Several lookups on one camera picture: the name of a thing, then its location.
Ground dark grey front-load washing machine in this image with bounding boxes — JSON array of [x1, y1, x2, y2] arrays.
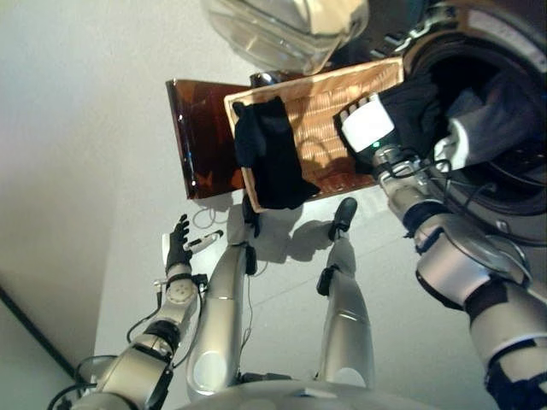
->
[[370, 0, 547, 301]]

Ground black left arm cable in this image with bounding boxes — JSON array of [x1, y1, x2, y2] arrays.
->
[[46, 290, 202, 410]]

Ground silver right robot leg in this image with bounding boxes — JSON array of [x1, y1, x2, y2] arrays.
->
[[315, 196, 378, 390]]

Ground silver robot torso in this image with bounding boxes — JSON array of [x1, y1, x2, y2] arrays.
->
[[174, 378, 442, 410]]

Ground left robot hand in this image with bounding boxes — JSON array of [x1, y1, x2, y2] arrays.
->
[[162, 214, 225, 272]]

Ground glossy brown stool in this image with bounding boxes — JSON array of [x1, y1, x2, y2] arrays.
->
[[165, 73, 275, 201]]

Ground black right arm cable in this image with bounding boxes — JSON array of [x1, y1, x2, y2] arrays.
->
[[382, 147, 538, 217]]

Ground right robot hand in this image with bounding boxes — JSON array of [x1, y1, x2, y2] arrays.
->
[[332, 92, 401, 174]]

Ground coiled white cable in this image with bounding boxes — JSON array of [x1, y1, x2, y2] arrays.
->
[[191, 206, 230, 230]]

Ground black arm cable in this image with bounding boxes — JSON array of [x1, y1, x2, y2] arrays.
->
[[46, 290, 202, 410], [382, 147, 538, 217]]

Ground large rectangular wicker laundry basket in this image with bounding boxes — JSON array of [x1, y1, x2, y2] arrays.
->
[[224, 57, 405, 214]]

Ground black navy garment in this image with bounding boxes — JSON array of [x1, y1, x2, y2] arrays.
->
[[232, 96, 321, 211]]

